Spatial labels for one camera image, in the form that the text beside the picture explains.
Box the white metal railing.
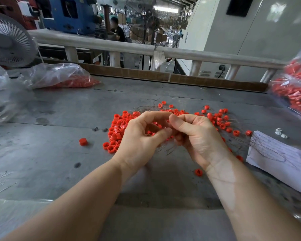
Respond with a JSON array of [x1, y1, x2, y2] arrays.
[[29, 29, 289, 83]]

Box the person's right forearm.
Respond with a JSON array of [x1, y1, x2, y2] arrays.
[[207, 159, 301, 241]]

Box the large clear bag red pieces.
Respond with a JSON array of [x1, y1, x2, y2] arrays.
[[269, 37, 301, 118]]

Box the brown wooden board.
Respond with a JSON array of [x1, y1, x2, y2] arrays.
[[32, 58, 269, 93]]

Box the red industrial machine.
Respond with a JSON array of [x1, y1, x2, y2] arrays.
[[0, 0, 38, 29]]

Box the person's right hand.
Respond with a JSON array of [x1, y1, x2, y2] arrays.
[[168, 113, 232, 172]]

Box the bundle of thin metal wires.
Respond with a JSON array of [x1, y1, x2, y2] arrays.
[[135, 104, 199, 154]]

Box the clear bag with red pieces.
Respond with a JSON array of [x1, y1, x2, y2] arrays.
[[19, 63, 100, 89]]

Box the blue industrial machine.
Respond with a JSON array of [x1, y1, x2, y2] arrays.
[[42, 0, 97, 34]]

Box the pile of red plastic rings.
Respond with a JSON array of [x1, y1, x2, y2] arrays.
[[102, 101, 253, 177]]

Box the person's left hand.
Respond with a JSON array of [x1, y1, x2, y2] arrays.
[[112, 111, 173, 175]]

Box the person's left forearm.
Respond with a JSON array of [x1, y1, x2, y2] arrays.
[[2, 159, 131, 241]]

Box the large grey machine cabinet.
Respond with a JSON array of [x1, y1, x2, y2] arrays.
[[177, 0, 301, 82]]

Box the black pedestal fan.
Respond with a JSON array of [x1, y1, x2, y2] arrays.
[[143, 15, 161, 71]]

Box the white desk fan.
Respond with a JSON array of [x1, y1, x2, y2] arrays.
[[0, 11, 39, 68]]

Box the white paper sheet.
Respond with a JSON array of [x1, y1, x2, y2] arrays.
[[246, 130, 301, 198]]

